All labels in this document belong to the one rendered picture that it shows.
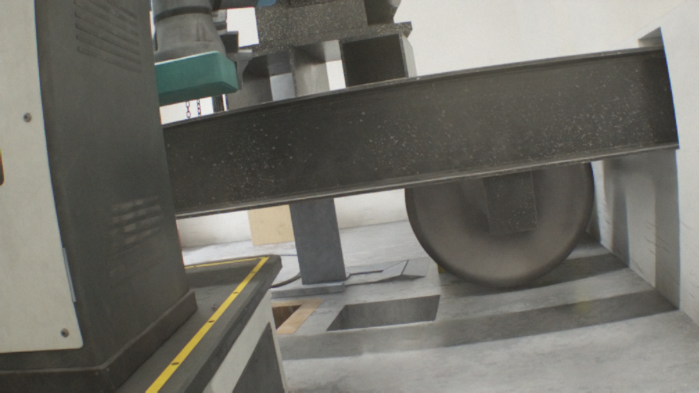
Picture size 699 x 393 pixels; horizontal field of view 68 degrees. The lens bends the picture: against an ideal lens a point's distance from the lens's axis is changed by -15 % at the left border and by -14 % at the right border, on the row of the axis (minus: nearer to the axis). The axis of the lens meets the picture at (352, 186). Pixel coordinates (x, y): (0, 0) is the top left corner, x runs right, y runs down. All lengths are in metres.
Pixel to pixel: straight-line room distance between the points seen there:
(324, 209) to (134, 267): 1.85
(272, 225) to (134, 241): 3.36
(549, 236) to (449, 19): 2.58
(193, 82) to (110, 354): 0.59
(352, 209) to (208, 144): 2.78
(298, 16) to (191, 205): 0.71
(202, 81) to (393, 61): 1.31
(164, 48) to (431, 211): 1.11
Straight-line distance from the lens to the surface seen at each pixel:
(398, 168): 1.45
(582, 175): 1.92
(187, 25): 1.10
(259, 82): 2.24
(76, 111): 0.60
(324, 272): 2.53
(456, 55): 4.21
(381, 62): 2.28
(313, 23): 1.93
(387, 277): 2.37
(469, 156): 1.44
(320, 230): 2.50
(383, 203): 4.24
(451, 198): 1.90
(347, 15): 1.94
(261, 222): 4.05
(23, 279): 0.59
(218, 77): 1.05
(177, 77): 1.07
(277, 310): 2.23
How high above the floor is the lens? 0.51
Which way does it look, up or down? 3 degrees down
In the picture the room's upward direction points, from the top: 9 degrees counter-clockwise
